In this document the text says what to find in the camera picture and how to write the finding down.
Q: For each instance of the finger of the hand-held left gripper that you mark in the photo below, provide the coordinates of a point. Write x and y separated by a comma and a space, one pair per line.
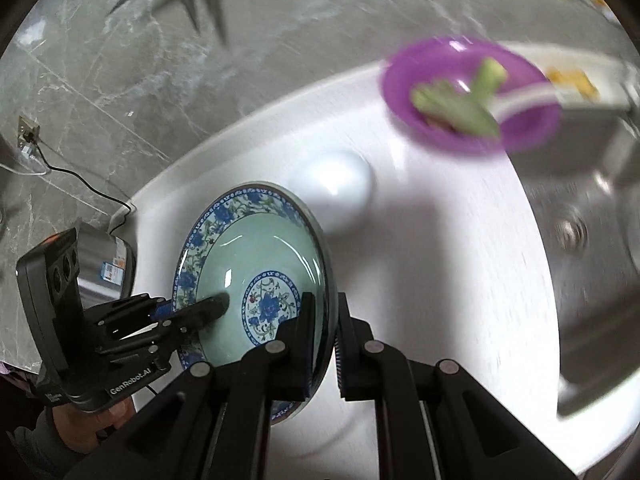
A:
130, 310
205, 310

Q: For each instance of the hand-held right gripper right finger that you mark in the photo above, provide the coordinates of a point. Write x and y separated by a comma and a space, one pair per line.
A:
350, 360

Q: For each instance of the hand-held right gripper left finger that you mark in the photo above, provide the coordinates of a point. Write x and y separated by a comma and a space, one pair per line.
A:
300, 355

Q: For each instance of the blue patterned ceramic bowl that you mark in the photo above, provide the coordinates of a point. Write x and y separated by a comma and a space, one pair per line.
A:
250, 250

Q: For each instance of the person's left forearm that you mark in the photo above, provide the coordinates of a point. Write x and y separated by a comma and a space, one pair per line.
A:
35, 455

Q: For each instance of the person's left hand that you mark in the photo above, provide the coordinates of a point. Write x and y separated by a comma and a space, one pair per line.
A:
80, 430

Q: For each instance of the small white bowl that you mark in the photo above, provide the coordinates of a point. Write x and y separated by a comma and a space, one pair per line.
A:
335, 180

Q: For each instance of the steel sink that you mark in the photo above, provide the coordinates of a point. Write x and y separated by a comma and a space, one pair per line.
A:
590, 285

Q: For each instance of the green vegetable stalk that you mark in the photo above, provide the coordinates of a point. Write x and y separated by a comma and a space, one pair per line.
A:
435, 100
472, 117
487, 76

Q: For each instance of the purple plastic basin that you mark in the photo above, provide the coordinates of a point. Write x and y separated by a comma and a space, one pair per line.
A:
400, 80

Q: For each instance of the yellow sponge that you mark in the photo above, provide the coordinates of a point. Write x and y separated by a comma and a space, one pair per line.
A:
572, 82

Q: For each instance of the wall socket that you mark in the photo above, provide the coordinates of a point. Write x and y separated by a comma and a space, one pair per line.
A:
28, 132

